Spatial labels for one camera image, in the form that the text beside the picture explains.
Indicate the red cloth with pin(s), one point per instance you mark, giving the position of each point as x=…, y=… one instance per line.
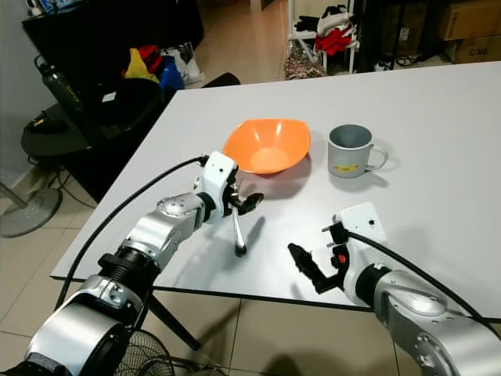
x=150, y=55

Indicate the black chair back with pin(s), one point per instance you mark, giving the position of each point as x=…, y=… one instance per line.
x=219, y=79

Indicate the blue bag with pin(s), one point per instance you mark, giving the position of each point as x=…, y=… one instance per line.
x=172, y=77

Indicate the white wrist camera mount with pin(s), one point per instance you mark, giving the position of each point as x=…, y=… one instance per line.
x=219, y=176
x=364, y=219

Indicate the black cabinet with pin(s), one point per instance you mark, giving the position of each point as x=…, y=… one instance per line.
x=109, y=30

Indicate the white plastic bag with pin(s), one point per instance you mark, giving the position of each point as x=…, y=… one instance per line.
x=188, y=59

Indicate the orange plastic bowl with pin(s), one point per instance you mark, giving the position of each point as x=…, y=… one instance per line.
x=268, y=146

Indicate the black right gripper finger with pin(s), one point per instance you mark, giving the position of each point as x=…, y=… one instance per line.
x=304, y=264
x=338, y=235

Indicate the black bottle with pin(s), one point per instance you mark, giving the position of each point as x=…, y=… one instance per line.
x=58, y=84

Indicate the red garment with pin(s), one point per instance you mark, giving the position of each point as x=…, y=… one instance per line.
x=335, y=39

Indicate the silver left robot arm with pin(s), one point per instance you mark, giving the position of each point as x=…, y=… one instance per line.
x=149, y=235

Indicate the black bag with white label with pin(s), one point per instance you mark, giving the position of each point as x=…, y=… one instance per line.
x=133, y=110

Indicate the patterned bag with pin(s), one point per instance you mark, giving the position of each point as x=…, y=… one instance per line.
x=304, y=65

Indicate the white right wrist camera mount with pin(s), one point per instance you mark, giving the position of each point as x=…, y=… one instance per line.
x=364, y=219

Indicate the white clothes rack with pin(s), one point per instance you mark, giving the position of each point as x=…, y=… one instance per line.
x=291, y=31

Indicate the brown cardboard box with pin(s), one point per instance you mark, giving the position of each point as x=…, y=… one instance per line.
x=477, y=51
x=470, y=17

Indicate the black table leg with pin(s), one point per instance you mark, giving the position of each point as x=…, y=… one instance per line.
x=174, y=321

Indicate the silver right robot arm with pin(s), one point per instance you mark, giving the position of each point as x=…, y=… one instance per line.
x=423, y=329

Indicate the metal spoon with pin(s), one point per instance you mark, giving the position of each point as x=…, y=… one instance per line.
x=238, y=235

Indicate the yellow cloth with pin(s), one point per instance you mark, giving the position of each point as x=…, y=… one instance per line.
x=137, y=66

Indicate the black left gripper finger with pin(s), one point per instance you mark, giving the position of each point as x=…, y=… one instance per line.
x=253, y=204

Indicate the black shelf unit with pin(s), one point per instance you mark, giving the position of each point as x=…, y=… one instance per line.
x=399, y=31

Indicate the grey fan stand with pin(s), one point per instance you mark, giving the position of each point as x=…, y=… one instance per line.
x=31, y=213

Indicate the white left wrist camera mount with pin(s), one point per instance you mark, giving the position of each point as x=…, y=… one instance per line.
x=219, y=176

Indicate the grey mug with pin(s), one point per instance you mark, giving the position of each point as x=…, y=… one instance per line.
x=351, y=157

